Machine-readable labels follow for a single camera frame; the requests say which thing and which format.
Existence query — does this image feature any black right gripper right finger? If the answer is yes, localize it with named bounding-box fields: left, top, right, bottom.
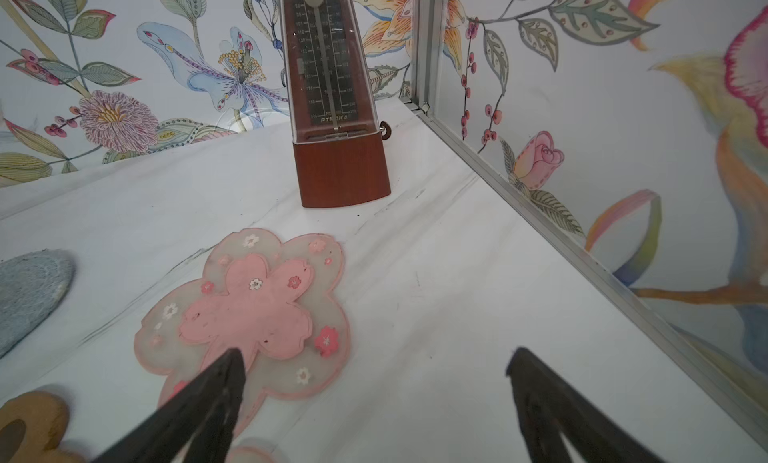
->
left=506, top=347, right=663, bottom=463

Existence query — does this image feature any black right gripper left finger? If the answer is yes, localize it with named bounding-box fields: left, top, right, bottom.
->
left=95, top=348, right=246, bottom=462

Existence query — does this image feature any pink flower coaster front right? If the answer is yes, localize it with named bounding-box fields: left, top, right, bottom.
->
left=225, top=446, right=274, bottom=463

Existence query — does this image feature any pink flower coaster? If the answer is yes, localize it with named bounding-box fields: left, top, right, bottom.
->
left=134, top=228, right=351, bottom=433
left=225, top=446, right=274, bottom=463

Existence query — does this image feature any pink flower coaster back right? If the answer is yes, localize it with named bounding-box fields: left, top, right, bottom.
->
left=134, top=228, right=351, bottom=433

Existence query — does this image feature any cork paw print coaster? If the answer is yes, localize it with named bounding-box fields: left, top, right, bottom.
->
left=1, top=391, right=85, bottom=462

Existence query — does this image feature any light blue woven coaster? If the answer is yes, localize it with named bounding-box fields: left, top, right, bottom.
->
left=1, top=250, right=76, bottom=357

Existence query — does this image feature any red-brown wooden metronome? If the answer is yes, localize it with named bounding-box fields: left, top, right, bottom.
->
left=280, top=0, right=391, bottom=208

